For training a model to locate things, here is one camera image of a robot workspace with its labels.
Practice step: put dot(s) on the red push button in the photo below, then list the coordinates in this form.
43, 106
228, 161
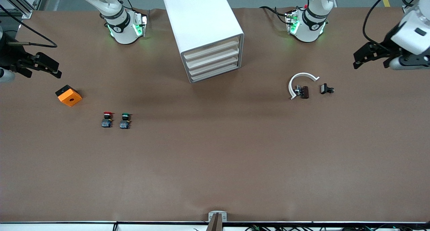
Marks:
106, 120

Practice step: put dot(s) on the small black clip part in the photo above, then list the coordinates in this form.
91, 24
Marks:
324, 88

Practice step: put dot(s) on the green push button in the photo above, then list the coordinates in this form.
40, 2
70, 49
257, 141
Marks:
125, 121

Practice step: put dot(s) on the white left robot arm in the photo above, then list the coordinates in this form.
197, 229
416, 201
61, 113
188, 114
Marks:
310, 24

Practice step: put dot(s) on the aluminium frame profile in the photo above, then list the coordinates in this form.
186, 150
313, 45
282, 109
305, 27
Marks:
408, 10
23, 12

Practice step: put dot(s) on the white drawer cabinet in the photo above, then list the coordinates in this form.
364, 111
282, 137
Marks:
198, 19

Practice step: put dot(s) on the dark brown connector block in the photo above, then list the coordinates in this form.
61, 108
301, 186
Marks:
304, 92

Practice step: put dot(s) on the orange box with hole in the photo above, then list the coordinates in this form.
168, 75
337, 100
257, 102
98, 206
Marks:
70, 97

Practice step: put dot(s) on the white curved plastic piece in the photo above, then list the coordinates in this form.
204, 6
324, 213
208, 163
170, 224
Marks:
302, 74

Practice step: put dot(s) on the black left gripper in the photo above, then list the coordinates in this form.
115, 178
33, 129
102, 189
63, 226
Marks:
385, 47

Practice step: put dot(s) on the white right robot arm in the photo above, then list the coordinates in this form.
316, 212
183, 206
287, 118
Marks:
121, 28

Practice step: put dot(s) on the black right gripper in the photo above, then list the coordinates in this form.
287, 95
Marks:
9, 55

